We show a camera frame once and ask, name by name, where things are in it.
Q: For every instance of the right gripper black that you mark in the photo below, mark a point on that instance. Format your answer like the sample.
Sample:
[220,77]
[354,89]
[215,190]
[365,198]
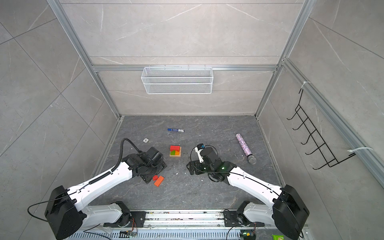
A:
[192,169]

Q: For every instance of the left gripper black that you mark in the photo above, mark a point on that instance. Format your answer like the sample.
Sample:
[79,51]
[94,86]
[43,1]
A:
[162,165]

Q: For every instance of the natural wood block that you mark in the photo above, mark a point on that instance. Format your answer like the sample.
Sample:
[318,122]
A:
[175,156]

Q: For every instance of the orange rectangular block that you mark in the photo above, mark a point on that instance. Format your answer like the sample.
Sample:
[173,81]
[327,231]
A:
[159,181]

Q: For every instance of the red arch block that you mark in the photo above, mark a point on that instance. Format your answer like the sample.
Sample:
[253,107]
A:
[175,148]

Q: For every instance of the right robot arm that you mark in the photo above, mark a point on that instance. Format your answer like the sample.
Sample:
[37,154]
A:
[284,207]

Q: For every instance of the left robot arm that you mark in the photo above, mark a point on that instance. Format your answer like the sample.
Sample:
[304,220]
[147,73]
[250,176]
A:
[69,209]

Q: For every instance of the blue marker pen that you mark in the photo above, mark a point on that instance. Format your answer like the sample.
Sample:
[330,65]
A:
[176,130]

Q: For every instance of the glitter purple tube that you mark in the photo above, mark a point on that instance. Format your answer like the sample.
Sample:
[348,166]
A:
[249,155]

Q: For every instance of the green packet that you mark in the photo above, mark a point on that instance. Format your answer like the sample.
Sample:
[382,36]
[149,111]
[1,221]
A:
[278,237]

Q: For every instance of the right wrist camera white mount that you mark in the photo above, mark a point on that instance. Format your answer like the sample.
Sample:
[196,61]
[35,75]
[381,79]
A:
[198,150]

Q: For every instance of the aluminium mounting rail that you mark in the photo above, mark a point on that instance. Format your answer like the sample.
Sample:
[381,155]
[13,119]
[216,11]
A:
[183,220]

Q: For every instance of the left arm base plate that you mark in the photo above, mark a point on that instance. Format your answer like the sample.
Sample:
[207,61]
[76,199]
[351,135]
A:
[135,219]

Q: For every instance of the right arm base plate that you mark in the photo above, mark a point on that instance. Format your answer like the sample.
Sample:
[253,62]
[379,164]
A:
[233,219]

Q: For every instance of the white perforated cable tray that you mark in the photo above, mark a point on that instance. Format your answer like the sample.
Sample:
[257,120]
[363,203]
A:
[160,235]

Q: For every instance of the white wire mesh basket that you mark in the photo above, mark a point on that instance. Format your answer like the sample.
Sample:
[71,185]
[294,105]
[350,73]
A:
[177,80]

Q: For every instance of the black wire hook rack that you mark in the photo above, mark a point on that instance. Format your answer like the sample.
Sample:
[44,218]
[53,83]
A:
[315,136]

